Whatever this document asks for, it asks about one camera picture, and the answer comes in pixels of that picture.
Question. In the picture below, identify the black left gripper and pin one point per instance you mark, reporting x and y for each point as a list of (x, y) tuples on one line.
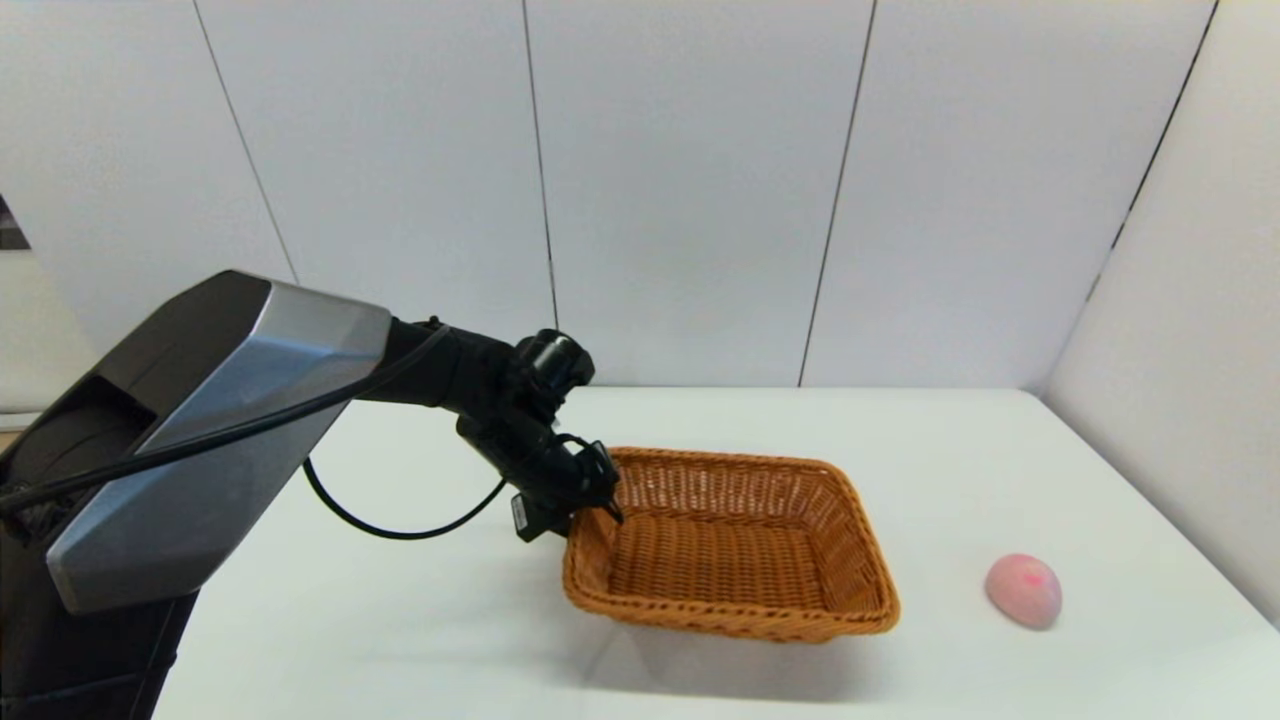
[(560, 470)]

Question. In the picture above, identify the dark wall fixture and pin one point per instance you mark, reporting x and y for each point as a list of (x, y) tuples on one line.
[(10, 228)]

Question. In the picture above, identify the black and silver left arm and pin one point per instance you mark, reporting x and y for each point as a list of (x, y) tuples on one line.
[(230, 420)]

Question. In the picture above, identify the pink peach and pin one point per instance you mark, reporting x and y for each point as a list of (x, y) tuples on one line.
[(1024, 590)]

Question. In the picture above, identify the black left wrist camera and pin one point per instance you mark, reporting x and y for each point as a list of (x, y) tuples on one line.
[(532, 517)]

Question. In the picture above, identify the orange wicker basket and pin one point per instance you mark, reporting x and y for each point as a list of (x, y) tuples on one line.
[(730, 560)]

